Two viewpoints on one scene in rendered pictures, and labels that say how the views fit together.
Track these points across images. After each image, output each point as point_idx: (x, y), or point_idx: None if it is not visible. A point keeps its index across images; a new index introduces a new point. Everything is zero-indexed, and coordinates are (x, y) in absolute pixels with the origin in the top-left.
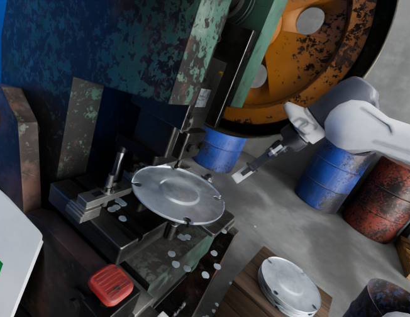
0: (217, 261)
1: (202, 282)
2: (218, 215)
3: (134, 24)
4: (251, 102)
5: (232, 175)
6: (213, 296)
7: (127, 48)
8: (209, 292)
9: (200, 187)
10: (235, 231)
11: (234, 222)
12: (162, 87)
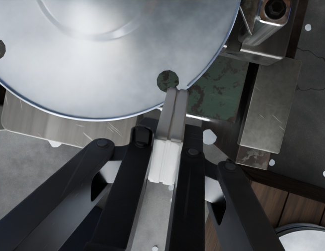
0: (221, 144)
1: (214, 131)
2: (82, 113)
3: None
4: None
5: (168, 90)
6: (282, 153)
7: None
8: (285, 144)
9: (182, 17)
10: (256, 161)
11: (271, 152)
12: None
